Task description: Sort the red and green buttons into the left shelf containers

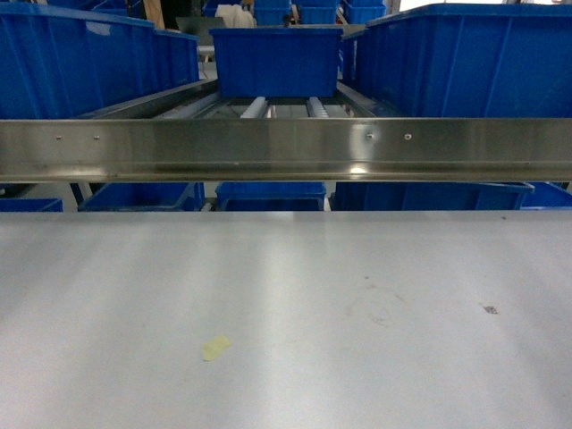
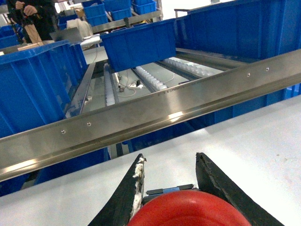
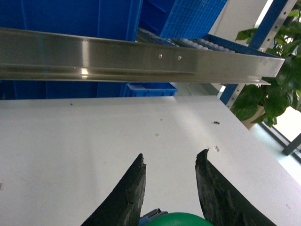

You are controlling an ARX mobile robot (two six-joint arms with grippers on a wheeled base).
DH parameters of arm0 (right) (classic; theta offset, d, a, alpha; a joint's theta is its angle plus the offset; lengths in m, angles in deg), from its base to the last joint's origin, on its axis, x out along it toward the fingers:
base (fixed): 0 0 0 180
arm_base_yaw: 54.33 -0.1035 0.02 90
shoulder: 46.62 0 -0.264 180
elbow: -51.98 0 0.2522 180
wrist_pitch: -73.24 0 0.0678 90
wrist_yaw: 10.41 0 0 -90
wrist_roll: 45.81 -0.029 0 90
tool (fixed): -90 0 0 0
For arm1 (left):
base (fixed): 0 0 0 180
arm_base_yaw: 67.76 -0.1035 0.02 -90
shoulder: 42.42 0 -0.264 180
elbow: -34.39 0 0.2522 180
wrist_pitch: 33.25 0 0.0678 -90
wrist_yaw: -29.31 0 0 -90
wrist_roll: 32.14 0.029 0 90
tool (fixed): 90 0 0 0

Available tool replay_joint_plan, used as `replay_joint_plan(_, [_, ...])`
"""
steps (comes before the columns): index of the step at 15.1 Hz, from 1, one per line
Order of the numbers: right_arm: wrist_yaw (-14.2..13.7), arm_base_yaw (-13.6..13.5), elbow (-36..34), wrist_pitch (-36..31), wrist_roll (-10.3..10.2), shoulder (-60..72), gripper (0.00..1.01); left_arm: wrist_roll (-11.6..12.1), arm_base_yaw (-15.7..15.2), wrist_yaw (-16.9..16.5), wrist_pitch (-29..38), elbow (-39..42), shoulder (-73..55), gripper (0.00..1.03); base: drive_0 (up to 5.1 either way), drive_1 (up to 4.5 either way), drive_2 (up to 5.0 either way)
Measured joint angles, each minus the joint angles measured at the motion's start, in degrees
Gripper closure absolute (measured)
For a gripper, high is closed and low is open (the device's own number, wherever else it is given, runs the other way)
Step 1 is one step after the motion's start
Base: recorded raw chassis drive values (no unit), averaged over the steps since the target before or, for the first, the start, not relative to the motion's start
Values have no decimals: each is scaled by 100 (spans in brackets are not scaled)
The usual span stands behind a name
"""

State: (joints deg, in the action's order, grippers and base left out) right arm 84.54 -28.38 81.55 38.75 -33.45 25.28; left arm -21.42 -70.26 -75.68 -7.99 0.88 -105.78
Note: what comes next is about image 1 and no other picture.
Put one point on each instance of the lower blue bin centre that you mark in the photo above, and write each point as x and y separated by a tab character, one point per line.
270	196

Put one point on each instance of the lower blue bin right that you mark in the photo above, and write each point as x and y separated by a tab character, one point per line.
429	196

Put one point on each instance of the white roller track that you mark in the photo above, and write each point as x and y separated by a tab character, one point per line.
256	109

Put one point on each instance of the lower blue bin left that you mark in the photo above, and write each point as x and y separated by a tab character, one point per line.
146	197

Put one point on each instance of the yellow tape scrap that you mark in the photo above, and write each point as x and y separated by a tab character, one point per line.
214	348

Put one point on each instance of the small blue centre bin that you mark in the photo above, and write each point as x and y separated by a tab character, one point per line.
271	62

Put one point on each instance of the blue bin behind left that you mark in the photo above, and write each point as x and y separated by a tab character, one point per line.
176	57

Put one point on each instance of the small printed marker sticker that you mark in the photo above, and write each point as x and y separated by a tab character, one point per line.
490	310

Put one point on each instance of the large blue right bin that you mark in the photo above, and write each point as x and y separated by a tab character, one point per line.
466	60

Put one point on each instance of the large blue bin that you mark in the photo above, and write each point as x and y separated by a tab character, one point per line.
466	60
59	63

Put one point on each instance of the large blue left bin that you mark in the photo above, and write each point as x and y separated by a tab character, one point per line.
59	63

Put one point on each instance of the stainless steel front rail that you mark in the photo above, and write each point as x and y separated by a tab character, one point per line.
360	149

